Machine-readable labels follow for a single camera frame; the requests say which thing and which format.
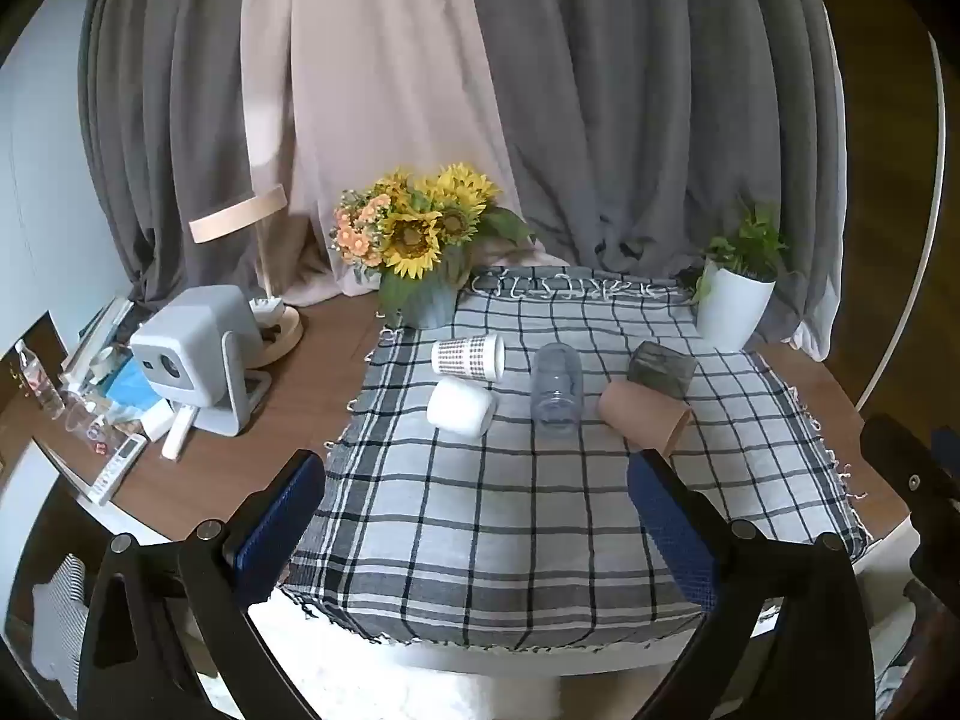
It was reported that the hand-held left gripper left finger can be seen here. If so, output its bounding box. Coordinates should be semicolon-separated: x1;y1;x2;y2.
77;450;327;720

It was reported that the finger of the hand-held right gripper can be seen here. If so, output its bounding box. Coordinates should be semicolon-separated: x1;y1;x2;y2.
859;412;960;533

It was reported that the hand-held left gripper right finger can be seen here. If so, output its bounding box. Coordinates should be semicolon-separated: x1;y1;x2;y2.
626;448;878;720

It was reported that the brown paper cup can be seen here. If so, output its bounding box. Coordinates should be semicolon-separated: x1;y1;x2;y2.
598;380;693;458

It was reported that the dark grey cup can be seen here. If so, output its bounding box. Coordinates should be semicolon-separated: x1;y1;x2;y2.
627;341;698;398

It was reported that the clear plastic cup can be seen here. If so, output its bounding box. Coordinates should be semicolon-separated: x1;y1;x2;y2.
529;343;584;436

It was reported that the white cup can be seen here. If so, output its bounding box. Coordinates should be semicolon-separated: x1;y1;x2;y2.
426;377;499;437

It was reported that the dotted paper cup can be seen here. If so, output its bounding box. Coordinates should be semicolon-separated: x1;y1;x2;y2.
431;334;506;385

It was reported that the small white remote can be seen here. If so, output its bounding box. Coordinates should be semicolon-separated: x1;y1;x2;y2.
161;405;198;461

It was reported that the checkered grey cloth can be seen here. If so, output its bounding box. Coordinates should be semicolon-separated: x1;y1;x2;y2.
277;264;875;650

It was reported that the small white box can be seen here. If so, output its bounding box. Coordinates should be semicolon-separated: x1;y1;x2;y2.
139;401;178;443

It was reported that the white remote control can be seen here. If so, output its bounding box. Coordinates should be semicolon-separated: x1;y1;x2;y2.
85;435;149;505

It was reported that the blue packet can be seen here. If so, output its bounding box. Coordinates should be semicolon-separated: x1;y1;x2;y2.
103;358;162;421

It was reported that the grey projector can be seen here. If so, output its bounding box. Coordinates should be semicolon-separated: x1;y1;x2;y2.
130;285;272;437

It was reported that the white plant pot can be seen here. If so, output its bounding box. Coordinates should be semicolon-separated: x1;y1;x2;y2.
696;259;777;352

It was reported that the striped cloth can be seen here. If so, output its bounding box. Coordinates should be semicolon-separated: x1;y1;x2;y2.
28;553;92;700

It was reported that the green potted plant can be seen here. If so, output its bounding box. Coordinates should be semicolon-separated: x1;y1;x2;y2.
691;202;790;301

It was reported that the stack of books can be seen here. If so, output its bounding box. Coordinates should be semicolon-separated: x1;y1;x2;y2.
64;296;137;391

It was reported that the grey-green vase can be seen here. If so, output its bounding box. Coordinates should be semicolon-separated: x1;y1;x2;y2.
377;246;472;329

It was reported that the clear water bottle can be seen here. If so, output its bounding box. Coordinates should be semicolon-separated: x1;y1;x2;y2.
15;340;65;415

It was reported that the white curved tube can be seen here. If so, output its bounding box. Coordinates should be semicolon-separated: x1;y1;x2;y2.
855;37;947;415

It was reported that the beige desk lamp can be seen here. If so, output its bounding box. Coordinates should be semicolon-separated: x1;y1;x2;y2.
189;184;305;370

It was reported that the sunflower bouquet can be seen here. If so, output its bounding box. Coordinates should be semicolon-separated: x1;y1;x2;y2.
330;163;535;286

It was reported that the grey curtain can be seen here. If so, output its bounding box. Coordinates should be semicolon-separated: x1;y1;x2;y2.
79;0;301;310
465;0;848;361

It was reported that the beige curtain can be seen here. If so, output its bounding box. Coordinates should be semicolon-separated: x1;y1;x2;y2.
240;0;530;308

